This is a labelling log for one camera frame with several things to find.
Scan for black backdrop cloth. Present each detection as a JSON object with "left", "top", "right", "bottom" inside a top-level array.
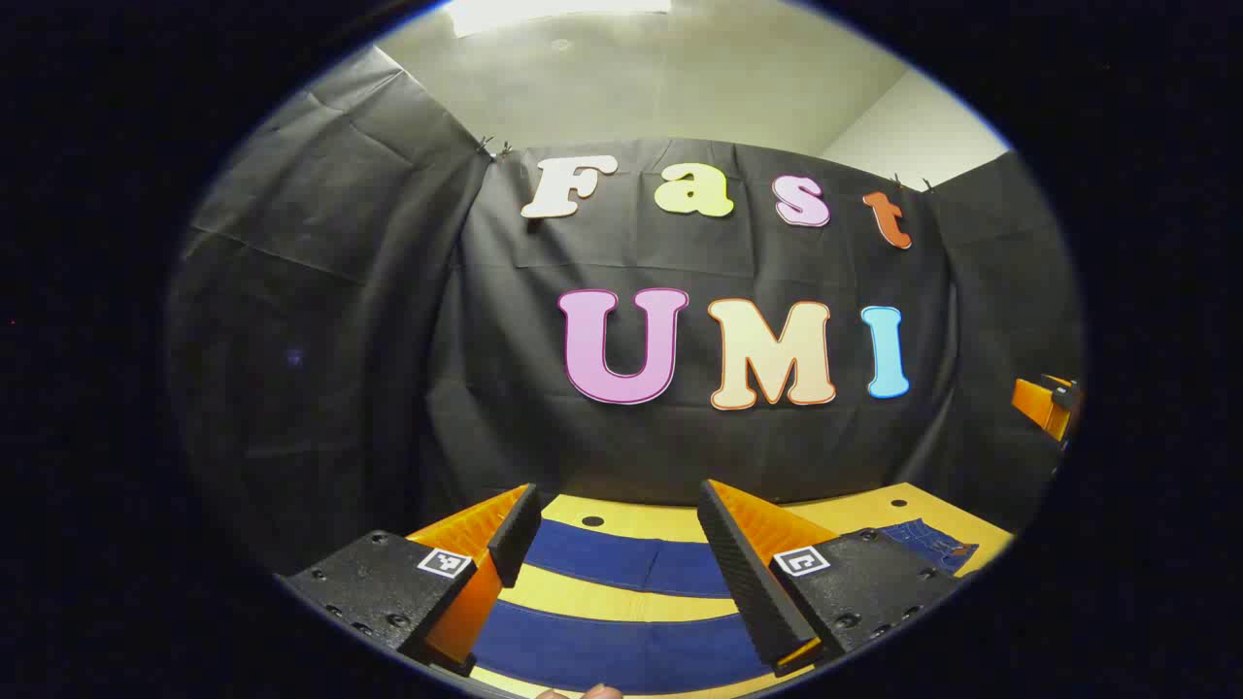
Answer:
[{"left": 165, "top": 44, "right": 1084, "bottom": 574}]

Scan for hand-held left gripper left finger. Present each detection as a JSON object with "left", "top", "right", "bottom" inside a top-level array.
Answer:
[{"left": 277, "top": 483, "right": 543, "bottom": 678}]

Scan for ceiling light panel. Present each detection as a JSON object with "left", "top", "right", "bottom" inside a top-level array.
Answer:
[{"left": 447, "top": 0, "right": 673, "bottom": 38}]

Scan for blue denim jeans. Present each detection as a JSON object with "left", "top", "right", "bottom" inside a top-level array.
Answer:
[{"left": 471, "top": 517, "right": 980, "bottom": 695}]

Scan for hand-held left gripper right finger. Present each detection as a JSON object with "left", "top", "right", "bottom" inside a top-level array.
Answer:
[{"left": 696, "top": 479, "right": 972, "bottom": 678}]

